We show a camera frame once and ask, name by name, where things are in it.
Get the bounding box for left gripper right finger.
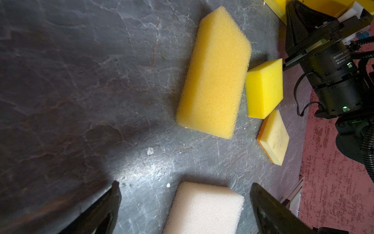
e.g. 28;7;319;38
250;183;315;234

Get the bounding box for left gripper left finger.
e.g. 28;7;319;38
61;181;122;234

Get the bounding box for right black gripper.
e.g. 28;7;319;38
283;1;374;119

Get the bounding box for bright yellow sponge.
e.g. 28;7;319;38
245;58;283;120

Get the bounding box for dark yellow sponge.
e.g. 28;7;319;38
176;6;252;139

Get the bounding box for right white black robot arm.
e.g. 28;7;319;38
283;1;374;177

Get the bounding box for yellow shelf pink blue boards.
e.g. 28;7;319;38
262;0;374;25

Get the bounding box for pale pink sponge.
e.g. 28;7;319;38
163;181;244;234

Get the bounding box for tan yellow sponge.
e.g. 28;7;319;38
257;109;290;166

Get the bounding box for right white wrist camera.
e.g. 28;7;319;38
334;1;372;44

